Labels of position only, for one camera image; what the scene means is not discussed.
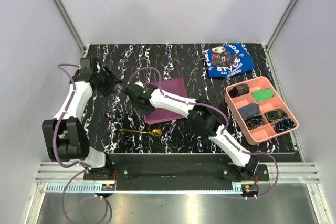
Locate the magenta cloth napkin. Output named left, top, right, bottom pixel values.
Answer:
left=143, top=77, right=187, bottom=125

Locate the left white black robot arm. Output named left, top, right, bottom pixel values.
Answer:
left=42, top=57, right=122, bottom=180

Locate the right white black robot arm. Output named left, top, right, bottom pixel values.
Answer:
left=124, top=82, right=259, bottom=180

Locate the gold spoon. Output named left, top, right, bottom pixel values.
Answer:
left=119, top=129, right=162, bottom=137

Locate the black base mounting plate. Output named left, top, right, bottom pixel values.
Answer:
left=84, top=153, right=270, bottom=193

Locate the blue printed cloth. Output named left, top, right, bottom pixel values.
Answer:
left=203, top=43, right=255, bottom=78

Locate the dark brown object in tray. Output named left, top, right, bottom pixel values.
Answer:
left=228, top=84, right=250, bottom=98

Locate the grey cloth in tray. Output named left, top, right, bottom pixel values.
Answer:
left=238, top=103, right=259, bottom=119

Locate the green object in tray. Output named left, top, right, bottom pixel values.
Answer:
left=251, top=88, right=274, bottom=102

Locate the pink compartment tray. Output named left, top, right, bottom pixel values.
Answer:
left=225, top=77, right=299, bottom=145

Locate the left aluminium frame post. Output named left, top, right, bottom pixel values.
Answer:
left=52, top=0, right=86, bottom=53

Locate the aluminium frame post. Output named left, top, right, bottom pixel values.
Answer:
left=52, top=0, right=86, bottom=53
left=265, top=0, right=299, bottom=50

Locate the front aluminium rail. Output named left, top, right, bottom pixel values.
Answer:
left=36, top=162, right=320, bottom=184

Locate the yellow black cable bundle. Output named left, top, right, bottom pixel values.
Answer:
left=264, top=110, right=288, bottom=123

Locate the blue black cable bundle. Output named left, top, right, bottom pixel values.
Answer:
left=274, top=118, right=295, bottom=133

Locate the right aluminium frame post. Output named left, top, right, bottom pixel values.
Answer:
left=265, top=0, right=299, bottom=50

